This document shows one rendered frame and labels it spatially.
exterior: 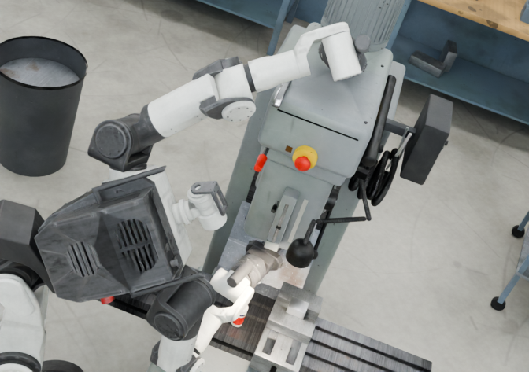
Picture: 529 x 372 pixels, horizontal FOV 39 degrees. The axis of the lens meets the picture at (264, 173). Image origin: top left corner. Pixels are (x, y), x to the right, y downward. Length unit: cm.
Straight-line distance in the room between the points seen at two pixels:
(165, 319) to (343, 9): 94
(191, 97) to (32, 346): 84
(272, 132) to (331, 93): 18
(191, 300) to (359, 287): 243
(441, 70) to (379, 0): 391
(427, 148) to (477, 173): 324
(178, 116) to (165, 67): 370
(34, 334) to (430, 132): 124
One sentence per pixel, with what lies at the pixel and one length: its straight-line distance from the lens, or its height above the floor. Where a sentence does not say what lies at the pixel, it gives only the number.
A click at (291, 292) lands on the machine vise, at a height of 97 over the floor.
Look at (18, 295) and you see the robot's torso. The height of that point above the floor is 135.
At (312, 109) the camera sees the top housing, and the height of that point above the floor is 188.
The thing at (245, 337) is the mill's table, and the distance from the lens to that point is 254.
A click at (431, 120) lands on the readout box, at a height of 173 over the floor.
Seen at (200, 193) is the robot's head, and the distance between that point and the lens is 178.
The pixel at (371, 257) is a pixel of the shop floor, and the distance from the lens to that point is 441.
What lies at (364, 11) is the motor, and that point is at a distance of 208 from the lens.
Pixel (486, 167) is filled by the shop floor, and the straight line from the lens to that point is 566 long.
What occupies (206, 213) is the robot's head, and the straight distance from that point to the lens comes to 182.
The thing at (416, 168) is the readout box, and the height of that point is 157.
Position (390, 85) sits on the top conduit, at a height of 181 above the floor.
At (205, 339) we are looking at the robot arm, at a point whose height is 117.
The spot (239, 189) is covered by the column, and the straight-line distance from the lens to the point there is 274.
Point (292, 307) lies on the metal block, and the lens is 249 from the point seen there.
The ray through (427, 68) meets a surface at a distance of 597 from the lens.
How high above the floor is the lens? 283
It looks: 37 degrees down
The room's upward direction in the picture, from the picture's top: 19 degrees clockwise
